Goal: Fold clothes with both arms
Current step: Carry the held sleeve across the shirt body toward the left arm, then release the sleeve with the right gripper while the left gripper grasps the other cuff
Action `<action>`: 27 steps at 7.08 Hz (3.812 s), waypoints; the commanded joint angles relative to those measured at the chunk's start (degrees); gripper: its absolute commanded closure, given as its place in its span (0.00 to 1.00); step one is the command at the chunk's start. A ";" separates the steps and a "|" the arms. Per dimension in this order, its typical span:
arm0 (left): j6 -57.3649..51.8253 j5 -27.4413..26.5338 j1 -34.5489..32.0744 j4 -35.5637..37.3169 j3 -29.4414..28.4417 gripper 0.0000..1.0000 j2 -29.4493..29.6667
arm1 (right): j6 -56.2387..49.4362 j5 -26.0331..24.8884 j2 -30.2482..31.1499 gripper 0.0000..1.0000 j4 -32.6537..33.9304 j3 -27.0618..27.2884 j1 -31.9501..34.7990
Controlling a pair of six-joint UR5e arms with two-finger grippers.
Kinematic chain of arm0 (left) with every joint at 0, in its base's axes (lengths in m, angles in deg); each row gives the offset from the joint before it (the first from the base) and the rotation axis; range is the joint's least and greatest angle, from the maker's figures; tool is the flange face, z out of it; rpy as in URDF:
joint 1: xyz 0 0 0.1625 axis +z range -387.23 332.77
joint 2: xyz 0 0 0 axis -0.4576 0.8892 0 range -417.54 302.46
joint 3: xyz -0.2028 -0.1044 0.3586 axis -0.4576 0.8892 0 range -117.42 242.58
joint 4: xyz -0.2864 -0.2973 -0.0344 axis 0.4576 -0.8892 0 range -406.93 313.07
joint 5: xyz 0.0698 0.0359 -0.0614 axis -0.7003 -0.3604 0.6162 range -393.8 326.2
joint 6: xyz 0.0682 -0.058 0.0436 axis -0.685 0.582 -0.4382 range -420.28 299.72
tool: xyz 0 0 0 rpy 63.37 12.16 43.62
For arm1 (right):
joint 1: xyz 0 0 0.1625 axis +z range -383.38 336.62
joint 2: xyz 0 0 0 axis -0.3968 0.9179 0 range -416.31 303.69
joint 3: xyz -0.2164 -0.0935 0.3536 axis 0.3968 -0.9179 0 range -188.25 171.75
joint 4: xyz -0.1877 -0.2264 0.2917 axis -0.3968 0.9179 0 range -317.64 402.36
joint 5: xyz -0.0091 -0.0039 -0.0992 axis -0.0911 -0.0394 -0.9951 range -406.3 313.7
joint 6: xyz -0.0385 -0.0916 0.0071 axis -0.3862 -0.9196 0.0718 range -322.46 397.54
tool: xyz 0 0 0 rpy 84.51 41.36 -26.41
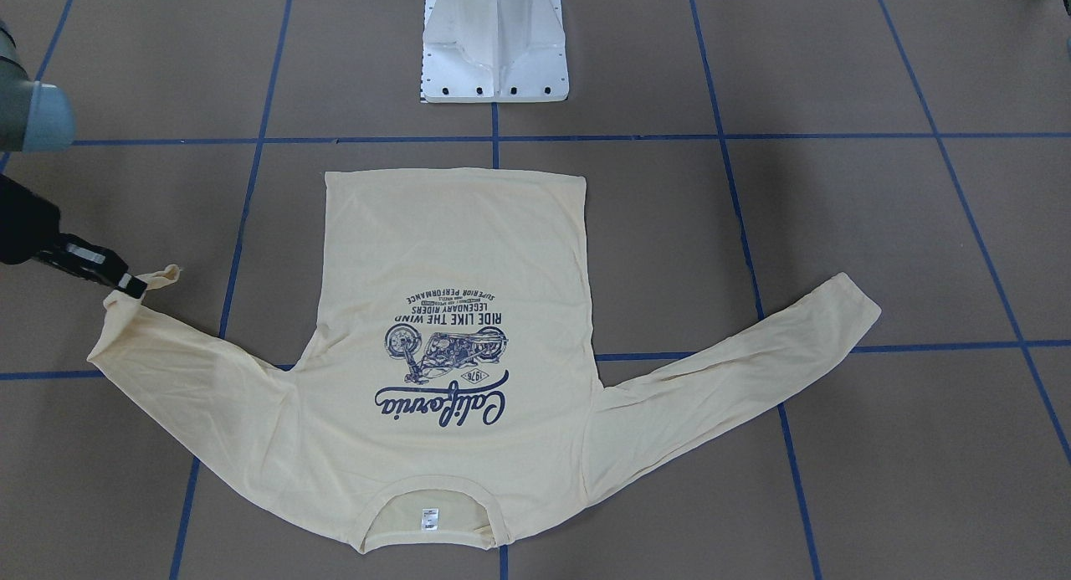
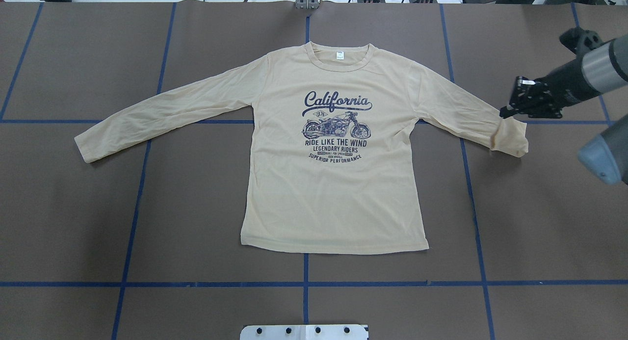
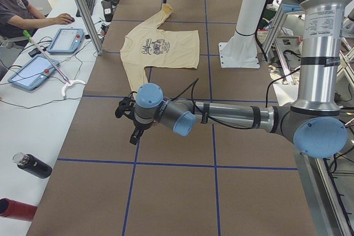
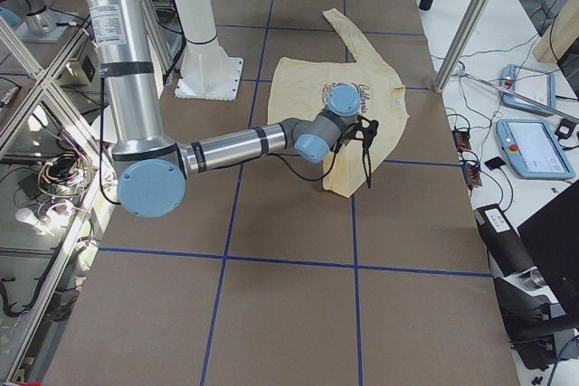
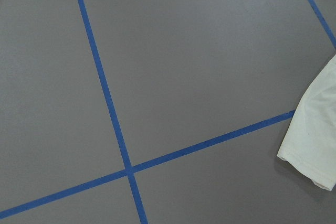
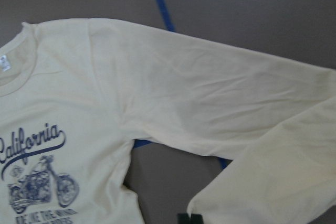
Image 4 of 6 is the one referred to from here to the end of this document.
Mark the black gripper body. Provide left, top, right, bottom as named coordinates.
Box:
left=337, top=115, right=379, bottom=151

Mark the cream long sleeve shirt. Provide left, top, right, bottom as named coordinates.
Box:
left=265, top=8, right=411, bottom=200

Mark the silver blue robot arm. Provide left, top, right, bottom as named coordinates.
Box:
left=84, top=0, right=379, bottom=218

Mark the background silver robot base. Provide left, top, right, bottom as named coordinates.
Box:
left=1, top=0, right=64, bottom=43

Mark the orange black connector box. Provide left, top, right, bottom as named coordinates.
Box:
left=451, top=128, right=471, bottom=153

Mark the metal grabber stick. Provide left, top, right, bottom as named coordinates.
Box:
left=454, top=66, right=556, bottom=115

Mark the near blue teach pendant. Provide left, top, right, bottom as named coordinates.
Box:
left=495, top=119, right=575, bottom=181

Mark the blue teach pendant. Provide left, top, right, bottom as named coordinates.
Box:
left=495, top=119, right=575, bottom=181
left=499, top=64, right=556, bottom=117

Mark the black cylinder device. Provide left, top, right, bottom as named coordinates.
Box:
left=473, top=204, right=535, bottom=276

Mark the far blue teach pendant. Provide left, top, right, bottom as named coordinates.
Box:
left=499, top=64, right=556, bottom=117

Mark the black computer monitor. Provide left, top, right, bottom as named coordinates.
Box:
left=517, top=183, right=578, bottom=315

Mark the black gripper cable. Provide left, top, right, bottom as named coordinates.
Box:
left=271, top=139, right=345, bottom=184

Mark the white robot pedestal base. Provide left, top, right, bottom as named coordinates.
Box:
left=175, top=0, right=243, bottom=101

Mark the aluminium frame post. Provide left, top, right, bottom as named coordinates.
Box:
left=432, top=0, right=489, bottom=94

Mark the tangled cable bundle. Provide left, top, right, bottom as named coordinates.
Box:
left=36, top=153, right=99, bottom=200

